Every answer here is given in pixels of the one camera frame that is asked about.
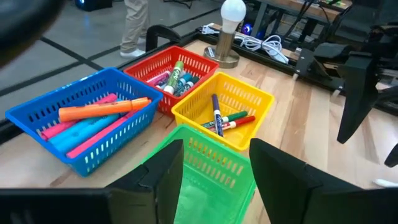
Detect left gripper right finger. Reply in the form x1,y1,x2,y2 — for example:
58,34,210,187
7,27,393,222
248,138,361,224

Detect wooden top desk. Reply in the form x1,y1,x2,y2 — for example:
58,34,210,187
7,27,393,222
251,0,354,40

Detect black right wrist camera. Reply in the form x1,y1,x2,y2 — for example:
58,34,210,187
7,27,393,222
313,42,354,63

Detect black office chair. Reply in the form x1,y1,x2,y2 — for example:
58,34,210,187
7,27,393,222
334,0,398,43

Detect yellow plastic basket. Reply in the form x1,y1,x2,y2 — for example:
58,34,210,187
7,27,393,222
170,72,275,152

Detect person's legs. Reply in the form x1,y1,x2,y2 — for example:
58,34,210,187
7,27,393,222
119,0,150,59

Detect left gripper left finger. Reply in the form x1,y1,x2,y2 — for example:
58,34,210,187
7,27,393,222
105,139,185,224

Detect blue Sharpie highlighter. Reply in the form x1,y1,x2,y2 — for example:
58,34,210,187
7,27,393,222
48,113,121,147
54,124,109,154

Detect orange Sharpie highlighter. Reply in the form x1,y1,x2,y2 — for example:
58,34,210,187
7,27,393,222
58,96,152,123

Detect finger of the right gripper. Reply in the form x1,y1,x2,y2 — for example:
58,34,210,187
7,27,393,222
337,52,379,144
384,142,398,168

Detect dark-blue-cap thin white marker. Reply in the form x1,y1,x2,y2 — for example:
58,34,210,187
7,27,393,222
211,93,224,138

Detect white bulb lamp wooden base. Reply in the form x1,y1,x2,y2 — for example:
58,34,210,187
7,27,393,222
203,0,247,69

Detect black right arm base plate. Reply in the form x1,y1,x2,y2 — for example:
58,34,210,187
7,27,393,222
294,48,346,91

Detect teal Expo marker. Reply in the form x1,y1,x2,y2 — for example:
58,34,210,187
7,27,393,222
172,73,193,93

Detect pink highlighter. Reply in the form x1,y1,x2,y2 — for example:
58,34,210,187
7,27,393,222
40,93,118,141
66,108,141,159

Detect green plastic basket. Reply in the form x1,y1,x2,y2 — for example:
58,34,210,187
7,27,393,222
141,124,257,224

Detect green-cap thin white marker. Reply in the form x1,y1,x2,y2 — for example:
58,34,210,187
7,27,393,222
201,110,249,129

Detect magenta Expo marker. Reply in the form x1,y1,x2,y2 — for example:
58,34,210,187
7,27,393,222
146,70,172,88

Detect black clamp hook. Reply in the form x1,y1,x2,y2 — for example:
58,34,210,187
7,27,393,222
145,24,182,52

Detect black computer tower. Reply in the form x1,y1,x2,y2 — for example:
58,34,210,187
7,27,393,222
74,0,113,12

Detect red plastic basket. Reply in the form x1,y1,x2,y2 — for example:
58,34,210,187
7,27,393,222
123,45,220,118

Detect dark green Expo marker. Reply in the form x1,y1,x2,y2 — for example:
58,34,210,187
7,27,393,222
174,77,200,97

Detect blue plastic basket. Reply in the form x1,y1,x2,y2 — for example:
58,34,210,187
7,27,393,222
5,67,164,177

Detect red-cap thin white marker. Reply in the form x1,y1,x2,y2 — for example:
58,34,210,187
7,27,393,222
208,115,256,133

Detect white coiled cable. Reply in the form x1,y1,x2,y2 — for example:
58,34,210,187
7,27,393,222
201,23,290,65

